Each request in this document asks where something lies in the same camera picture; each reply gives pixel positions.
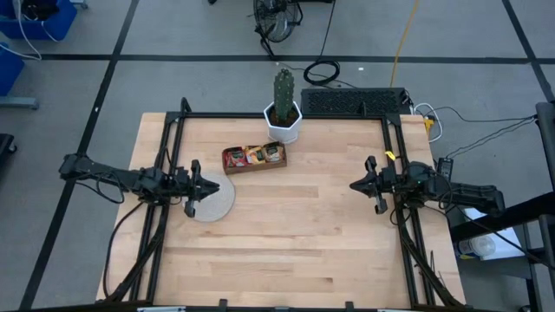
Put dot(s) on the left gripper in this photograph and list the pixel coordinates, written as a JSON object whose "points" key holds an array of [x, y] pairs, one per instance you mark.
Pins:
{"points": [[195, 173]]}

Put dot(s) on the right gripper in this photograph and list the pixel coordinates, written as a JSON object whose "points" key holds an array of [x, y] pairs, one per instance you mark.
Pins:
{"points": [[379, 203]]}

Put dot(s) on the wooden tea organizer box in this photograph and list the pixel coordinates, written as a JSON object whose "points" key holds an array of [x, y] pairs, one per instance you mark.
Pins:
{"points": [[256, 167]]}

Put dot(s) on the orange mango tea packet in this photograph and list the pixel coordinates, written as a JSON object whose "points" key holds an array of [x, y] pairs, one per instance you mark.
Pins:
{"points": [[255, 154]]}

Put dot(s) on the brown tea packet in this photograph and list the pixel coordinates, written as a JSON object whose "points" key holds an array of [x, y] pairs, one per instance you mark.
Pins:
{"points": [[273, 151]]}

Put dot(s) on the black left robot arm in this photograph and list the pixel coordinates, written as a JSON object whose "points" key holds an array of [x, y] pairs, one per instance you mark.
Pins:
{"points": [[112, 175]]}

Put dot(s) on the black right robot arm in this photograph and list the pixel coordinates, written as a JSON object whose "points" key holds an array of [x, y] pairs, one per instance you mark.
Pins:
{"points": [[468, 190]]}

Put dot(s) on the round woven placemat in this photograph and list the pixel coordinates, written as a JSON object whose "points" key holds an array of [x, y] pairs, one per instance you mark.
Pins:
{"points": [[217, 203]]}

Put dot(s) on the yellow tag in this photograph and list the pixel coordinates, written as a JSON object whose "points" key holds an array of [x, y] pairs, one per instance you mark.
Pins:
{"points": [[390, 155]]}

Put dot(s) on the black power adapter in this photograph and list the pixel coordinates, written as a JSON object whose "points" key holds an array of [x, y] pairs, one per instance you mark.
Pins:
{"points": [[445, 168]]}

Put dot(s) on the white hexagonal plant pot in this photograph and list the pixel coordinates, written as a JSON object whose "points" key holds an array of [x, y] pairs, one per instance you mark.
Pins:
{"points": [[282, 134]]}

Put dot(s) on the green cactus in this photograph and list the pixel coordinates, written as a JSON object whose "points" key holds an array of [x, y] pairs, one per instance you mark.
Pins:
{"points": [[284, 95]]}

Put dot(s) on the black side rack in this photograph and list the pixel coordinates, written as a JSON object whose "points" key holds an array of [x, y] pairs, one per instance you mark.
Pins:
{"points": [[498, 221]]}

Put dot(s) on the white box with roll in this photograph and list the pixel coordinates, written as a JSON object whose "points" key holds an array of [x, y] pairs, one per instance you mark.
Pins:
{"points": [[498, 247]]}

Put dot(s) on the black floor fan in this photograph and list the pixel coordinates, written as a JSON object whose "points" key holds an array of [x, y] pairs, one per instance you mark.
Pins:
{"points": [[277, 17]]}

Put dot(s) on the large blue bin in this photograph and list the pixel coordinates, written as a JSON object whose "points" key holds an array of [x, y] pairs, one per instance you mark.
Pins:
{"points": [[52, 26]]}

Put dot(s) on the small blue bin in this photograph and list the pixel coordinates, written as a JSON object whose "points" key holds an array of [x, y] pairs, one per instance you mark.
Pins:
{"points": [[8, 69]]}

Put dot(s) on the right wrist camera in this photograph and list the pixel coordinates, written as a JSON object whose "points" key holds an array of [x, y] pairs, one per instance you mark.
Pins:
{"points": [[392, 181]]}

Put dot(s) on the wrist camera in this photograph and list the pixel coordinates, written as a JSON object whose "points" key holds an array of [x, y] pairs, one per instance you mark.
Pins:
{"points": [[392, 181], [178, 182]]}

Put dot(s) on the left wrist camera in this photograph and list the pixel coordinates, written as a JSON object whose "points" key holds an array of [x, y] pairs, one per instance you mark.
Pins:
{"points": [[178, 182]]}

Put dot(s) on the black aluminium table frame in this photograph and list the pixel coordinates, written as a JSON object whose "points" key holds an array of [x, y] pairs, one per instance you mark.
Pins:
{"points": [[217, 115]]}

